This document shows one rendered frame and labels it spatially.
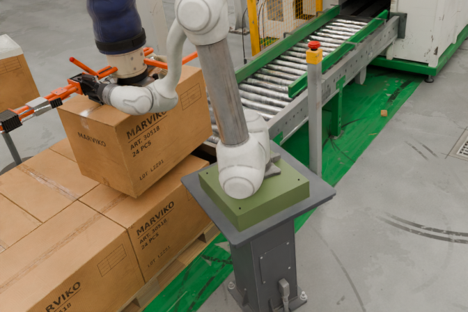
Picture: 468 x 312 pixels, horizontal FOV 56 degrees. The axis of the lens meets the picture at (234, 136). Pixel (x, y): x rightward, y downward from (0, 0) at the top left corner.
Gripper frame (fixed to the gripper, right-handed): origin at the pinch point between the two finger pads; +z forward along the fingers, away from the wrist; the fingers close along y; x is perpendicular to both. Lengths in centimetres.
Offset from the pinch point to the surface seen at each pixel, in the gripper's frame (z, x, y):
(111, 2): -8.9, 20.4, -30.0
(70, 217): 11, -23, 65
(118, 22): -8.8, 20.8, -21.3
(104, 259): -20, -28, 71
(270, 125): -34, 88, 61
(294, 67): 1, 173, 68
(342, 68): -35, 178, 64
